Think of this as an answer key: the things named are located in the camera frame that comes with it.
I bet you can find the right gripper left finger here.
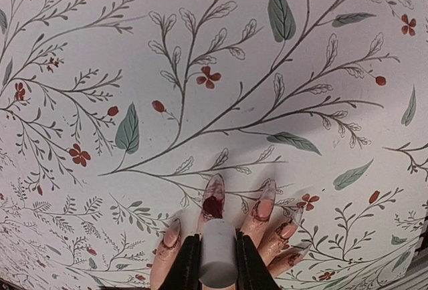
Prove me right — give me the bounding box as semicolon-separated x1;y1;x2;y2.
158;234;202;290

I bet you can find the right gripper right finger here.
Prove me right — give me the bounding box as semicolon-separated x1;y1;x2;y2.
236;232;280;290

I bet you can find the white nail polish cap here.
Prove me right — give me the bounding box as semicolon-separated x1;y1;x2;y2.
199;219;238;289

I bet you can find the person's bare hand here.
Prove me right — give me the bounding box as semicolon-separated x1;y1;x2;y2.
150;174;309;289

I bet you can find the floral patterned table mat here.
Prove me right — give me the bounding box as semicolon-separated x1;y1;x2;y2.
1;0;427;289

